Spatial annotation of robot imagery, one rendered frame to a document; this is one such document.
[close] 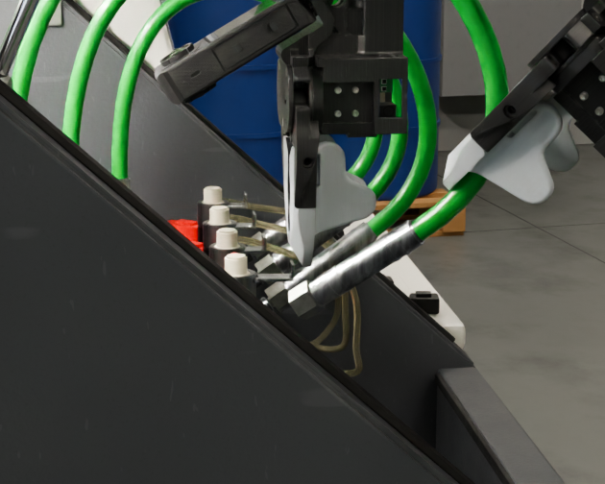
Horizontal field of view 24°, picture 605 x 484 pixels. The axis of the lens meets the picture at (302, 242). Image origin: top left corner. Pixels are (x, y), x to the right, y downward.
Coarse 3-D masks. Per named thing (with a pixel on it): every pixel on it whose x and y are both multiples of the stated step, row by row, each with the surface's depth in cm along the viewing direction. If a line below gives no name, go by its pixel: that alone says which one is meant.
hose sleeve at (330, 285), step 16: (384, 240) 87; (400, 240) 87; (416, 240) 86; (352, 256) 88; (368, 256) 87; (384, 256) 87; (400, 256) 87; (336, 272) 88; (352, 272) 88; (368, 272) 88; (320, 288) 89; (336, 288) 88
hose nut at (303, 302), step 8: (296, 288) 90; (304, 288) 89; (288, 296) 90; (296, 296) 89; (304, 296) 89; (296, 304) 89; (304, 304) 89; (312, 304) 89; (320, 304) 89; (296, 312) 89; (304, 312) 89; (312, 312) 90
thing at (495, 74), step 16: (464, 0) 82; (464, 16) 83; (480, 16) 82; (480, 32) 83; (480, 48) 83; (496, 48) 83; (480, 64) 84; (496, 64) 83; (496, 80) 83; (496, 96) 83; (464, 176) 85; (480, 176) 85; (448, 192) 86; (464, 192) 85; (432, 208) 86; (448, 208) 86; (416, 224) 86; (432, 224) 86
